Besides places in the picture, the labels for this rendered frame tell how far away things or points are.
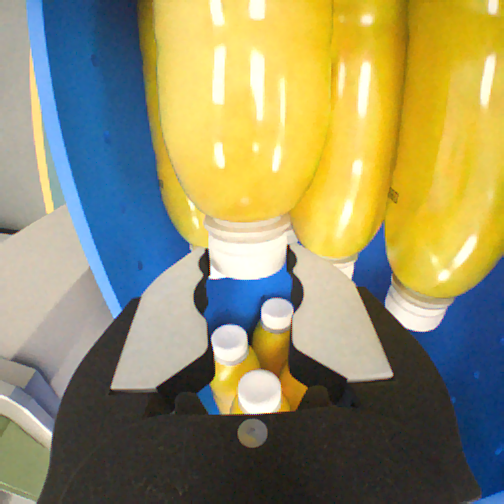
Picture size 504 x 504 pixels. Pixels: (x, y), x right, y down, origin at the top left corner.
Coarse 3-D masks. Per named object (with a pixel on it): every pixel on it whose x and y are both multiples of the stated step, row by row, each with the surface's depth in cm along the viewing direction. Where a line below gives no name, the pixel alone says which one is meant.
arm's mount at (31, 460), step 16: (0, 416) 15; (0, 432) 14; (16, 432) 15; (0, 448) 13; (16, 448) 15; (32, 448) 17; (0, 464) 12; (16, 464) 14; (32, 464) 16; (48, 464) 19; (0, 480) 12; (16, 480) 14; (32, 480) 16; (32, 496) 15
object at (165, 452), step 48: (144, 432) 4; (192, 432) 4; (240, 432) 4; (288, 432) 4; (336, 432) 4; (384, 432) 4; (96, 480) 3; (144, 480) 3; (192, 480) 3; (240, 480) 3; (288, 480) 3; (336, 480) 3; (384, 480) 3; (432, 480) 3
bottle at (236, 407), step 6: (282, 396) 21; (234, 402) 21; (240, 402) 20; (282, 402) 21; (288, 402) 22; (234, 408) 21; (240, 408) 20; (276, 408) 19; (282, 408) 20; (288, 408) 21
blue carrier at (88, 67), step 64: (64, 0) 6; (128, 0) 10; (64, 64) 8; (128, 64) 12; (64, 128) 8; (128, 128) 13; (64, 192) 9; (128, 192) 14; (128, 256) 14; (384, 256) 25; (256, 320) 33; (448, 320) 19; (448, 384) 18
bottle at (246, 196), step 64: (192, 0) 5; (256, 0) 5; (320, 0) 5; (192, 64) 6; (256, 64) 6; (320, 64) 6; (192, 128) 7; (256, 128) 6; (320, 128) 7; (192, 192) 9; (256, 192) 8
